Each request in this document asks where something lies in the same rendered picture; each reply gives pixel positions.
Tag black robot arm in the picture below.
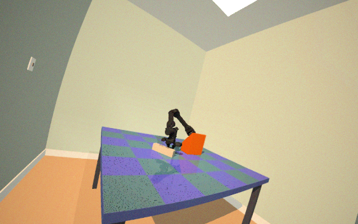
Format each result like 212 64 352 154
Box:
165 109 196 145

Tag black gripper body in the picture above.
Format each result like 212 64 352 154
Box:
161 135 182 147

